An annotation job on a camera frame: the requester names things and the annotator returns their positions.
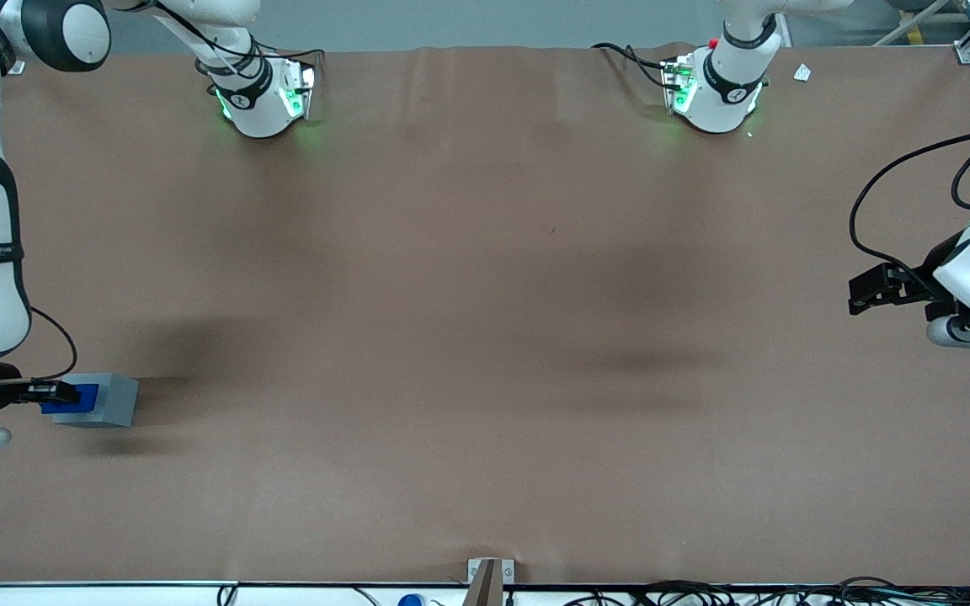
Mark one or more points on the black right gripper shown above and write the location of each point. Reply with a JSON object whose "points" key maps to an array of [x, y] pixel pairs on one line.
{"points": [[3, 389]]}

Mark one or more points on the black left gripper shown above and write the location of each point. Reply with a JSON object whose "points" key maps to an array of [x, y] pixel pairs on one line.
{"points": [[928, 279]]}

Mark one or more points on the blue square plastic part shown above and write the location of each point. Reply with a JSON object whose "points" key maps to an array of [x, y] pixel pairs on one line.
{"points": [[87, 397]]}

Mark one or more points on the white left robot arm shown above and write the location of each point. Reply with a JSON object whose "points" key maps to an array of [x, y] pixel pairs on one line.
{"points": [[716, 101]]}

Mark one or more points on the gray square base block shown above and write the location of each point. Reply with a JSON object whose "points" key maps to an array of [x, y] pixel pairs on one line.
{"points": [[119, 400]]}

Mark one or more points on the small white paper scrap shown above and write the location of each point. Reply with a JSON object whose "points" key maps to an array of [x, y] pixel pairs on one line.
{"points": [[802, 72]]}

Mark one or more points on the white diagonal bar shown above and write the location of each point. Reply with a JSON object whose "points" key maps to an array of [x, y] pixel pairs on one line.
{"points": [[906, 29]]}

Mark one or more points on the brown table mat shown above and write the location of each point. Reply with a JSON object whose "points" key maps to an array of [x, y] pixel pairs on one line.
{"points": [[485, 337]]}

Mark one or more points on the small blue round cap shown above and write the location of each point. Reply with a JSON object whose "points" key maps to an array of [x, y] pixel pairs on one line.
{"points": [[411, 601]]}

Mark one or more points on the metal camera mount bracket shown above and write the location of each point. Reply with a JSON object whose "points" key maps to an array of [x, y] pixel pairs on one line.
{"points": [[485, 589]]}

